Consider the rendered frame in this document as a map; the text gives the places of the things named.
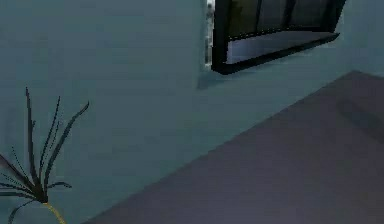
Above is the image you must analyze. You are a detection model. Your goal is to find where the dark spiky house plant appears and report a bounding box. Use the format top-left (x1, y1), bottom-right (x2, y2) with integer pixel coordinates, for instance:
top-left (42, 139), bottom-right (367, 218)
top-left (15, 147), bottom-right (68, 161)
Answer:
top-left (0, 87), bottom-right (91, 224)

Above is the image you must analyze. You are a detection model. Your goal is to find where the black framed window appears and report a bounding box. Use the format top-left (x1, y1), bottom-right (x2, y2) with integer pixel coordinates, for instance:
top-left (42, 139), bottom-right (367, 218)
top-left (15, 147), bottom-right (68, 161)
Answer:
top-left (204, 0), bottom-right (348, 76)

